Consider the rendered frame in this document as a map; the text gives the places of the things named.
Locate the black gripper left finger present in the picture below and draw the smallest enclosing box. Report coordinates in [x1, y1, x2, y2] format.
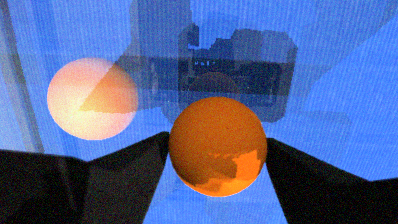
[0, 131, 170, 224]

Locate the orange ball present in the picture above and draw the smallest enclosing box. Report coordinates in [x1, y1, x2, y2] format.
[168, 97, 267, 197]

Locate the translucent peach ball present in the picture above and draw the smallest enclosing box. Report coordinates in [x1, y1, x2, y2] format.
[47, 57, 138, 140]

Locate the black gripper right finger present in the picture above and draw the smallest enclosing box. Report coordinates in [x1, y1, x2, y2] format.
[265, 138, 398, 224]

